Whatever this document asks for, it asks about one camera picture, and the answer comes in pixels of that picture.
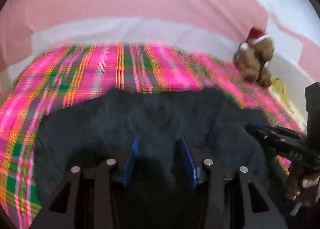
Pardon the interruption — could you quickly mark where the yellow cloth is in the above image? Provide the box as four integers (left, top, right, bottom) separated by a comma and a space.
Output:
271, 77, 308, 130

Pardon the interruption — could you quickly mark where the black puffer jacket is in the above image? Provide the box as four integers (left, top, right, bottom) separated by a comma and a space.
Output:
34, 87, 288, 229

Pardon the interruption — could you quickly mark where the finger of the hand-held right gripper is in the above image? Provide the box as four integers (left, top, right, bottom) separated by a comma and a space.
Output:
257, 134, 314, 167
246, 122, 308, 144

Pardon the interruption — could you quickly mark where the brown teddy bear santa hat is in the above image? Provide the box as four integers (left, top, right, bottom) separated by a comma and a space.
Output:
233, 26, 276, 89

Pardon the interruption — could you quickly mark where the person's right hand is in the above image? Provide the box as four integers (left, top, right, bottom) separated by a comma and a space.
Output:
286, 162, 320, 207

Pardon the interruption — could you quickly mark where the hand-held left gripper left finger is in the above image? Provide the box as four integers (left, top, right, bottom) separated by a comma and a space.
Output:
29, 136, 140, 229

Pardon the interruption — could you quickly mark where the pink plaid bed sheet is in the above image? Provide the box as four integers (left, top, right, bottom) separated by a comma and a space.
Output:
0, 42, 307, 229

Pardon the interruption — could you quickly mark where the white headboard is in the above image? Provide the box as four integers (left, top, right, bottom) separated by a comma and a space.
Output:
6, 17, 242, 70

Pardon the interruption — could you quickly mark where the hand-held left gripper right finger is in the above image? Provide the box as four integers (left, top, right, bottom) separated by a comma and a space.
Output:
176, 136, 288, 229

